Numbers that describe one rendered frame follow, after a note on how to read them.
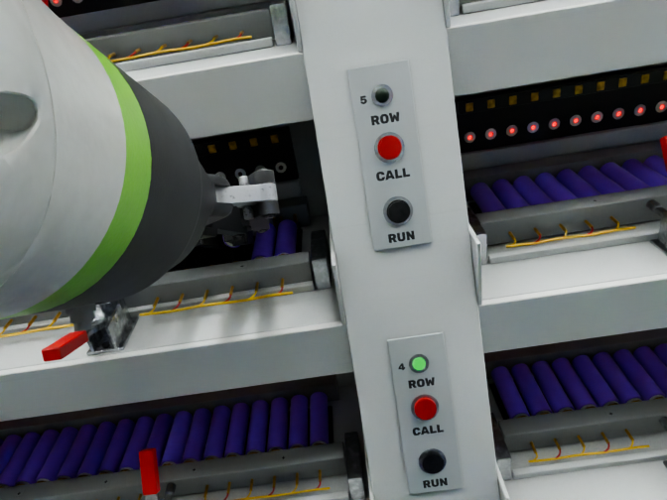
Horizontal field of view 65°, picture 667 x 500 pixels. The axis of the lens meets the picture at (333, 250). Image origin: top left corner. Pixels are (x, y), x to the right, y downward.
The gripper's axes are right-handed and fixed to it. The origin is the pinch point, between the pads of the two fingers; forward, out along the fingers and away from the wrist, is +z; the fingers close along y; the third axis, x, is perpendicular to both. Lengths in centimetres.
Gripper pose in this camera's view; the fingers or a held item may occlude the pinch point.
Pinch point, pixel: (222, 226)
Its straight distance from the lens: 43.2
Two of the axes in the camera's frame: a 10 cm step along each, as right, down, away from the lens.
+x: 1.5, 9.9, -0.3
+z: 0.5, 0.3, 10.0
